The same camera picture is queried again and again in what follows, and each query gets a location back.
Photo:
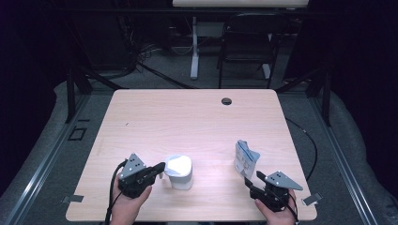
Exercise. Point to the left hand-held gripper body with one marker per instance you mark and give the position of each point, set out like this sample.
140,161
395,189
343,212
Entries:
133,184

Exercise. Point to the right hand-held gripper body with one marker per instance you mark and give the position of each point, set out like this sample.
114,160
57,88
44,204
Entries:
275,193

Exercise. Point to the clear jug with white lid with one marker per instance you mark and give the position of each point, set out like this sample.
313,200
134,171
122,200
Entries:
179,173

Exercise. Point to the blue and white milk pouch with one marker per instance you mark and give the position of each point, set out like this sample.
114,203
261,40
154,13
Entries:
245,159

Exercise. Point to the person's right hand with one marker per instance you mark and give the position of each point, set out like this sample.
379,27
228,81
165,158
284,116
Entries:
278,217

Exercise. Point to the person's left hand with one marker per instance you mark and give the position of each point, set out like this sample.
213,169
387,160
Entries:
128,207

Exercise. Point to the black metal stand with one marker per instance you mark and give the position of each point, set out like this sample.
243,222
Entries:
326,97
70,93

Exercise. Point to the white desk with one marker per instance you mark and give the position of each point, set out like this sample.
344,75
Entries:
194,47

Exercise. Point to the black folding chair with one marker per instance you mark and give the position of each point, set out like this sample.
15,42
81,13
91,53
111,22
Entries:
250,37

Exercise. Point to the dark curtain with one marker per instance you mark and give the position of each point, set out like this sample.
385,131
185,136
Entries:
28,78
366,78

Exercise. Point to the grey metal bracket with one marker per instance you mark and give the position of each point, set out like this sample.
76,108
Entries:
72,198
313,199

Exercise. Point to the aluminium floor rail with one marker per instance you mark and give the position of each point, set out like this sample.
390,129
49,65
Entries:
47,162
341,162

